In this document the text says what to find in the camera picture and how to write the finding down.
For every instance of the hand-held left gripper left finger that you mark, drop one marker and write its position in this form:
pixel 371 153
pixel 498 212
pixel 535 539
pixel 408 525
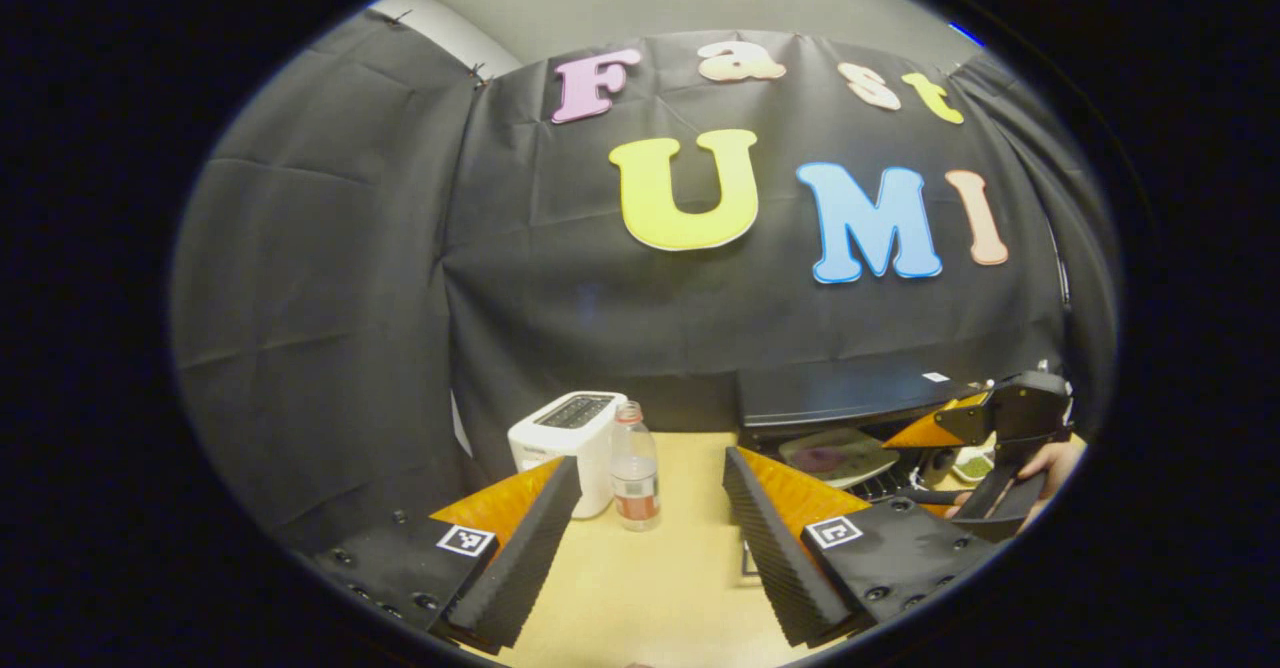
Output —
pixel 530 558

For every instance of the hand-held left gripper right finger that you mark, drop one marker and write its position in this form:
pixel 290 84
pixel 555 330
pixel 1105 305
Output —
pixel 775 558

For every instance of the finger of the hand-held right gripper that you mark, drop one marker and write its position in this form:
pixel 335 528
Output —
pixel 940 426

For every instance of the black electric oven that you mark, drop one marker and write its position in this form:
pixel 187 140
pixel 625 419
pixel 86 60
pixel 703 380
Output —
pixel 840 393

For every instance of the white plate with pink food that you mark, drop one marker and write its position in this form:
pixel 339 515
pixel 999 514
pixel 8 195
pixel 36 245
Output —
pixel 835 458

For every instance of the white divided dish with beans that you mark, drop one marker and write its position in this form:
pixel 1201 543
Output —
pixel 973 466

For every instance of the white toaster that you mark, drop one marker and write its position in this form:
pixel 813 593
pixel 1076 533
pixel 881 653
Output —
pixel 560 438

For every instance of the clear plastic water bottle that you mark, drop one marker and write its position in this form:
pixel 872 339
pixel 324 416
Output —
pixel 636 478

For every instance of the black backdrop cloth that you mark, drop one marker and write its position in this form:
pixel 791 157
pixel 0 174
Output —
pixel 330 328

